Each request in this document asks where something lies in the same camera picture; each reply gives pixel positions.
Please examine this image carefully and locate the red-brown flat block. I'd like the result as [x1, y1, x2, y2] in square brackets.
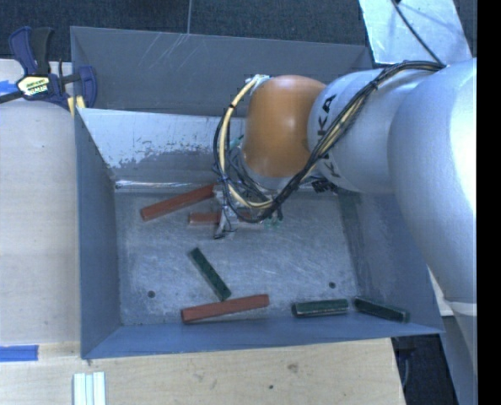
[187, 209, 254, 227]
[139, 183, 216, 223]
[180, 293, 272, 325]

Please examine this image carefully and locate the dark green flat block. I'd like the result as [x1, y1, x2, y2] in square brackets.
[290, 298, 350, 319]
[187, 246, 233, 303]
[353, 295, 412, 324]

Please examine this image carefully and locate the grey metal bin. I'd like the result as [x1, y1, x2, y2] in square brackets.
[68, 25, 446, 360]

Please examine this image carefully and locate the pale wood board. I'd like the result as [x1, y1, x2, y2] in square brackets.
[0, 99, 83, 348]

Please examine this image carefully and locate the black cylinder on white bracket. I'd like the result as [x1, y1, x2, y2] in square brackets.
[310, 177, 339, 194]

